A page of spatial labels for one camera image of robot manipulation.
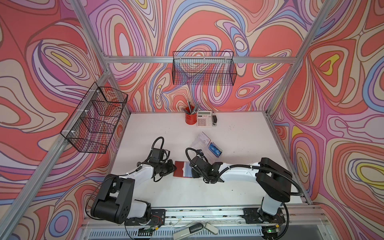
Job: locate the white pink calculator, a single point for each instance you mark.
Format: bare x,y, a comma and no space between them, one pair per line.
204,119

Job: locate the grey handheld device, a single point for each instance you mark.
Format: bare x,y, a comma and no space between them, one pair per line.
194,229

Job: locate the red leather card holder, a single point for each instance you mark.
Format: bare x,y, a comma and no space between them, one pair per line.
183,170

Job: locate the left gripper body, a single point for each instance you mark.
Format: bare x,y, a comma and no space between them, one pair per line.
166,168

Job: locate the black stapler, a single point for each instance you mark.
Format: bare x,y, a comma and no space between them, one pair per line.
214,119

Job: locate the white VIP card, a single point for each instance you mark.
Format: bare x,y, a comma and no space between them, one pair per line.
204,139

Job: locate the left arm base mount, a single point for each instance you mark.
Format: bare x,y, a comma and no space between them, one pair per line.
153,218

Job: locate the back wire basket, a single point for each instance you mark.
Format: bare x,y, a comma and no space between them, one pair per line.
208,68

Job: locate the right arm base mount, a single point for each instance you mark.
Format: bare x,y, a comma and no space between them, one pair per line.
258,216

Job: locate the blue VIP card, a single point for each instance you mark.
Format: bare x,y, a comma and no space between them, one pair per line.
216,151

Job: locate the red pen cup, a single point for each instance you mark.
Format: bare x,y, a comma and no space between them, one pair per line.
190,119

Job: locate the left wire basket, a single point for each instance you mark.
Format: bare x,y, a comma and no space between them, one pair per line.
91,127

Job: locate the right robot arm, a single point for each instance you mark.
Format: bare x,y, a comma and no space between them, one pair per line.
276,181

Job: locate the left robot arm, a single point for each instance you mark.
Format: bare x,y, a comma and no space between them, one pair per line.
115,202

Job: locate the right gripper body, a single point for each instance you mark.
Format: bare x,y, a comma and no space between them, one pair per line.
196,175

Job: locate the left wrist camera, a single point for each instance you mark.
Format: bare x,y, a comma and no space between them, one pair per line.
157,156

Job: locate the wire basket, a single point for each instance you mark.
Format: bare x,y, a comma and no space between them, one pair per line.
208,68
91,127

